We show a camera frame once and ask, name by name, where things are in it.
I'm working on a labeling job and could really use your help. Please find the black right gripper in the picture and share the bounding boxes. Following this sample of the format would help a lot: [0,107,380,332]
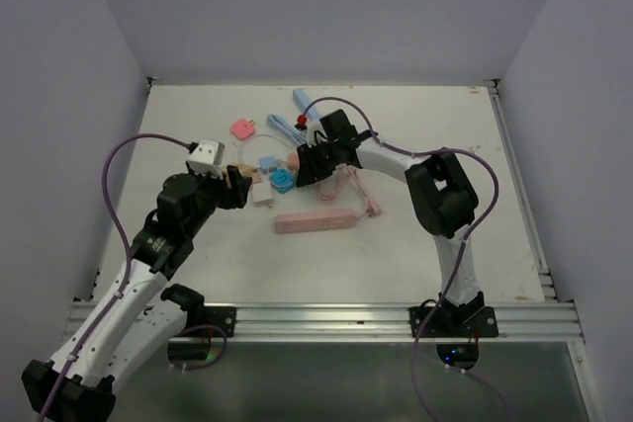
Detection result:
[298,139,341,188]

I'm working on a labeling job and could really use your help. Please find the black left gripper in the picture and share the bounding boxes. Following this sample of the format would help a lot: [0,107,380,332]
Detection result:
[185,157,251,236]

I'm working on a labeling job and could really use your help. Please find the white adapter plug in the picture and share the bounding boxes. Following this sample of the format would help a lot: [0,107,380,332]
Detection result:
[251,183,275,208]

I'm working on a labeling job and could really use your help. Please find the salmon pink charger plug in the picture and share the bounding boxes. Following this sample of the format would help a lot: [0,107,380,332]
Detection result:
[287,153,300,172]

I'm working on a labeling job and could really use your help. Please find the light blue charger plug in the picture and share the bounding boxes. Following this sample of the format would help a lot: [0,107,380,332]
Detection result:
[258,155,283,174]

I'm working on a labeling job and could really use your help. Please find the blue cube socket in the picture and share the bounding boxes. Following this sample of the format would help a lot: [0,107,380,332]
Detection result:
[269,168,295,194]

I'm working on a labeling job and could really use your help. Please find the pink adapter plug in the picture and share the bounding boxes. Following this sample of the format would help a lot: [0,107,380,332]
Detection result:
[229,119,256,141]

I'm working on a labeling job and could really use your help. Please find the pink power strip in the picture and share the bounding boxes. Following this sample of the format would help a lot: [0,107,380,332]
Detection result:
[274,209,358,234]

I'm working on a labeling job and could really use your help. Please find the light blue power strip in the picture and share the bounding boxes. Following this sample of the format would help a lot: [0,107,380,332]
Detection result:
[292,88,318,120]

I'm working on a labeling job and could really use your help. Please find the yellow cube socket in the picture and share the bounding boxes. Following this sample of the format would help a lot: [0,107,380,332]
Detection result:
[224,163,256,188]

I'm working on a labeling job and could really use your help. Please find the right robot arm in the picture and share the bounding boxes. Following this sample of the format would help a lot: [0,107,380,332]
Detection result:
[296,110,485,336]

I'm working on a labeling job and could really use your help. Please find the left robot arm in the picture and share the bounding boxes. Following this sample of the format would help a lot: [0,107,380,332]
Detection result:
[22,165,252,421]

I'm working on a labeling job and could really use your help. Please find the pink coiled cable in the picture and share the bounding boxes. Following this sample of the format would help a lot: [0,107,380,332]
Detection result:
[316,167,383,220]

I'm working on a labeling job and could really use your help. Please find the light blue coiled cable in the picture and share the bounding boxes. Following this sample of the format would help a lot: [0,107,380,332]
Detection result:
[266,113,311,146]

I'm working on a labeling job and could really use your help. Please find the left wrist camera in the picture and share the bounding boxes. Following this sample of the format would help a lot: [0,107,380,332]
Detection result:
[186,139,226,178]

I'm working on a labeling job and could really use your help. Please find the thin white charging cable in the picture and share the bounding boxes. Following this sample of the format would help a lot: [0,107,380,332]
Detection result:
[235,132,298,169]

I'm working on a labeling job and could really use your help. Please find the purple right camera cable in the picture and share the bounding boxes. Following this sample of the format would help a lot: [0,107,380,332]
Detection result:
[295,96,510,422]

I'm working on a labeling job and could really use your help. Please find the purple camera cable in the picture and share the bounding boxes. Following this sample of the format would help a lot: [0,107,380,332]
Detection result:
[295,96,510,422]
[37,133,197,422]

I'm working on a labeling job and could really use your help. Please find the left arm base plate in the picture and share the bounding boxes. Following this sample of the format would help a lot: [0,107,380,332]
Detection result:
[177,305,237,338]

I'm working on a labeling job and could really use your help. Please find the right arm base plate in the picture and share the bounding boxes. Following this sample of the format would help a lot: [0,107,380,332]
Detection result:
[420,306,499,339]

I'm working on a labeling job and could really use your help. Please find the aluminium front rail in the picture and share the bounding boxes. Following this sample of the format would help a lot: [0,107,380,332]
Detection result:
[63,300,585,344]

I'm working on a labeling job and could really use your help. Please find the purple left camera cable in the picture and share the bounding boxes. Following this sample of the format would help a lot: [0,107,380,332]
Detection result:
[37,133,197,422]

